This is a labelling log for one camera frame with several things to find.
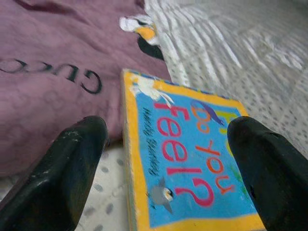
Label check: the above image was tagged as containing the colourful children's board book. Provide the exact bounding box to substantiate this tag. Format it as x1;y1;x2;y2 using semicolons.
121;68;265;231

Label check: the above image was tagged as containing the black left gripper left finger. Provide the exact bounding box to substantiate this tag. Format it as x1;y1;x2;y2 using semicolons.
0;115;109;231

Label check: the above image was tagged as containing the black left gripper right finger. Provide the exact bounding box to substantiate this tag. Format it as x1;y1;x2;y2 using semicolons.
227;117;308;231

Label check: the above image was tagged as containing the white quilted mattress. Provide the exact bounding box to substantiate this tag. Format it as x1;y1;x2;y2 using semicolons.
0;0;308;231

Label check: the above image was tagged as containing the purple printed blanket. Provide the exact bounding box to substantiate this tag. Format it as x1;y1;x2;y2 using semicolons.
0;0;171;180

